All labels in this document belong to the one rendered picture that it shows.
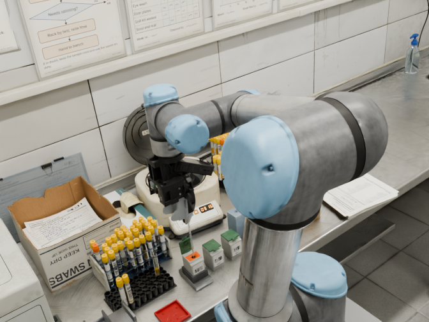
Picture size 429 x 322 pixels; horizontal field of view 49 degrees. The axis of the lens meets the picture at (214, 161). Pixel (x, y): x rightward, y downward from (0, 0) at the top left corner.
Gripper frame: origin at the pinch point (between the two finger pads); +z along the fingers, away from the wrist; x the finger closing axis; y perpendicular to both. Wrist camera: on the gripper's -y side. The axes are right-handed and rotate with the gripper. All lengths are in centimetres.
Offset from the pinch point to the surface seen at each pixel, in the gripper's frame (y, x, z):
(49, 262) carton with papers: 31.3, -21.7, 10.8
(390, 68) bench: -162, -59, 18
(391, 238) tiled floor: -145, -36, 108
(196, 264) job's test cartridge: 0.4, 1.9, 14.1
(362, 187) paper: -65, 3, 19
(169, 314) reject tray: 12.2, 6.1, 20.4
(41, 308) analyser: 39.3, 8.0, -2.3
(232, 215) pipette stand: -17.2, -4.9, 10.7
